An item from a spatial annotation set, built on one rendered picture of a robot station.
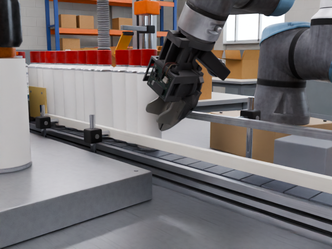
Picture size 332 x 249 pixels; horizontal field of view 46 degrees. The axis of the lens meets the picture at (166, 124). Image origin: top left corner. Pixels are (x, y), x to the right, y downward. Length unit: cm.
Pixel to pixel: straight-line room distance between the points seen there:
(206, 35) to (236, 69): 450
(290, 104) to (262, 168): 37
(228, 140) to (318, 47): 31
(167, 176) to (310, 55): 39
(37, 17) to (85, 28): 111
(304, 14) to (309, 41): 647
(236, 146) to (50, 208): 54
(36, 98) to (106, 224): 65
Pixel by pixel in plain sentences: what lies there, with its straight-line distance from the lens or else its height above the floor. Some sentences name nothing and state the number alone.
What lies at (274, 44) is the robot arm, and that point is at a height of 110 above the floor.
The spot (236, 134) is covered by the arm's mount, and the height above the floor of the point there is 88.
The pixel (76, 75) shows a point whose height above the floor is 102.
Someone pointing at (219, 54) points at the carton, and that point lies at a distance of 560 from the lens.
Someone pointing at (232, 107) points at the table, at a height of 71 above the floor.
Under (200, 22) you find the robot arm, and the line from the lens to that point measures 65.
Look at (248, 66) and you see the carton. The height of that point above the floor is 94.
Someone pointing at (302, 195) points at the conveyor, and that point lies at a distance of 59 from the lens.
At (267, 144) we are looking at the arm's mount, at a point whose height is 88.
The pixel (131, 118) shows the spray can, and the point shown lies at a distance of 84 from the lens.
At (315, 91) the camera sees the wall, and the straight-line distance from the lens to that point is 715.
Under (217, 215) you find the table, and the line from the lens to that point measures 62.
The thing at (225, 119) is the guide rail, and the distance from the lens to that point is 72.
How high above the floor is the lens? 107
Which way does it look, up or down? 10 degrees down
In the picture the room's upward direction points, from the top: straight up
